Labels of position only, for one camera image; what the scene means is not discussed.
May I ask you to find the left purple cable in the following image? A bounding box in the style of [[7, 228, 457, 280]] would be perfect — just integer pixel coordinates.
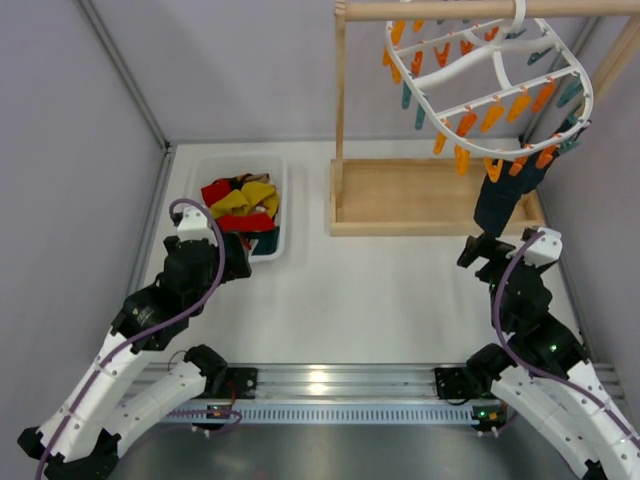
[[34, 198, 243, 480]]

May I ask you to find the teal sock in basket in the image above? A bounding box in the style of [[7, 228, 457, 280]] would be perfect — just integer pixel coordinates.
[[246, 226, 280, 256]]

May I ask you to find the aluminium mounting rail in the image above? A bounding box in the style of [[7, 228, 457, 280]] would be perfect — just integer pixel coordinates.
[[124, 362, 626, 426]]

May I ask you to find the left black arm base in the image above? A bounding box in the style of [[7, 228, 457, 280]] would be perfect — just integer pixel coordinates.
[[199, 367, 259, 400]]

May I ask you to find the dark navy sock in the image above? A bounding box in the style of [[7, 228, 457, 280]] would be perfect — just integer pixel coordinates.
[[473, 166, 531, 237]]

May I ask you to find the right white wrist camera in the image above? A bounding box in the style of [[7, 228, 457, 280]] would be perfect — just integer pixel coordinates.
[[521, 226, 563, 267]]

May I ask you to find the brown striped sock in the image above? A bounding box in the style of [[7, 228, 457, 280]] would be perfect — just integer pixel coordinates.
[[234, 173, 271, 189]]

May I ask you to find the navy christmas pattern sock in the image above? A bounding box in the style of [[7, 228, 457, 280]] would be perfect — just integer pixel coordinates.
[[518, 147, 555, 195]]

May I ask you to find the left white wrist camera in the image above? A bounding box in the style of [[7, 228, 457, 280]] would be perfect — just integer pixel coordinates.
[[172, 206, 216, 245]]

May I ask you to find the red christmas sock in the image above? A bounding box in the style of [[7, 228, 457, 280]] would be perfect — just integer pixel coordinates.
[[216, 213, 276, 233]]

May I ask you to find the white plastic basket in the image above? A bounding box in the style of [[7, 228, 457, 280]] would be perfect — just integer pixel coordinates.
[[184, 152, 289, 263]]

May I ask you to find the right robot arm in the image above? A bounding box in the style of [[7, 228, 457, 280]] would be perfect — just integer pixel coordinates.
[[457, 227, 639, 479]]

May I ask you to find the white round clip hanger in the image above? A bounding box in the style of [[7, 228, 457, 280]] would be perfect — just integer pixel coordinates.
[[383, 1, 594, 163]]

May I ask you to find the red sock in basket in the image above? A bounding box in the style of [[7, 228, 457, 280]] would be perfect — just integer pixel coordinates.
[[201, 178, 232, 207]]

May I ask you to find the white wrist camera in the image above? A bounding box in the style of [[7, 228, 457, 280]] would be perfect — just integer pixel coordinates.
[[521, 226, 563, 267], [172, 206, 216, 245]]

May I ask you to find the wooden drying rack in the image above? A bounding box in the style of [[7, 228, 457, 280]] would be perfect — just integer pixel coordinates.
[[330, 1, 639, 236]]

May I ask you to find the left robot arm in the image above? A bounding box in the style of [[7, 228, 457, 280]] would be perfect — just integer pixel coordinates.
[[17, 232, 251, 479]]

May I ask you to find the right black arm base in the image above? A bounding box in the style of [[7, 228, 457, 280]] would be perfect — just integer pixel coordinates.
[[434, 367, 494, 406]]

